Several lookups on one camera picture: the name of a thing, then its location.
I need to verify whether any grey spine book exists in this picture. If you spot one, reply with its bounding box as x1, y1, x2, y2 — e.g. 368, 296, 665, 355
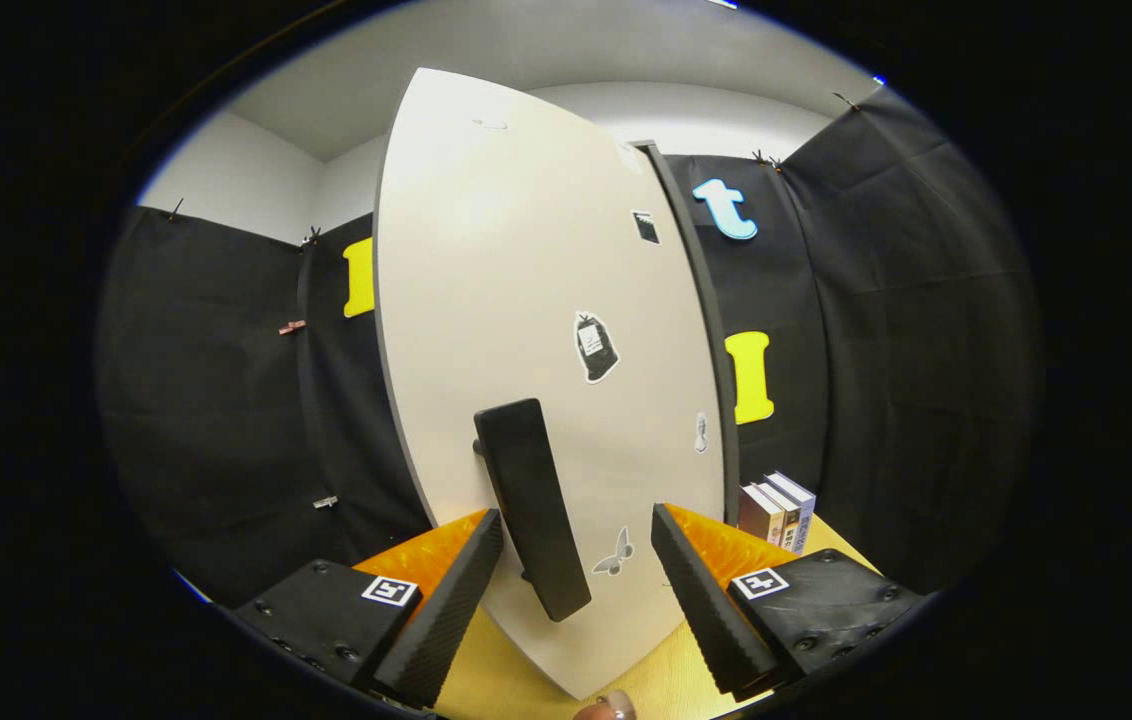
764, 472, 817, 554

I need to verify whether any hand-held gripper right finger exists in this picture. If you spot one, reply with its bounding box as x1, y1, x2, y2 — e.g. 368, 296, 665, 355
650, 503, 930, 701

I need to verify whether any brown cover book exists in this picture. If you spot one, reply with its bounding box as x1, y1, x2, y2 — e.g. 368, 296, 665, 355
738, 483, 787, 546

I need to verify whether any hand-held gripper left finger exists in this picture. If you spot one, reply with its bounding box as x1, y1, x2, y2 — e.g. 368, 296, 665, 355
234, 507, 505, 709

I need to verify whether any black door handle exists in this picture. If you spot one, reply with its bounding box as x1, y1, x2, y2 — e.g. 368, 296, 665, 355
472, 398, 593, 623

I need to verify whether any white book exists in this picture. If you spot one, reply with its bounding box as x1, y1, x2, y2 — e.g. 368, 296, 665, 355
754, 480, 803, 551

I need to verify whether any dark grey shoe cabinet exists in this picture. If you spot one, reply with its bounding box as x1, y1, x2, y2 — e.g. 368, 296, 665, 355
631, 140, 742, 526

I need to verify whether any black backdrop cloth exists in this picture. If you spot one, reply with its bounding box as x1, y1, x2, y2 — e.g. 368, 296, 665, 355
98, 85, 1042, 606

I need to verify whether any beige shoe cabinet door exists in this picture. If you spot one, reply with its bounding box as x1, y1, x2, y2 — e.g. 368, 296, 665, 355
372, 67, 727, 701

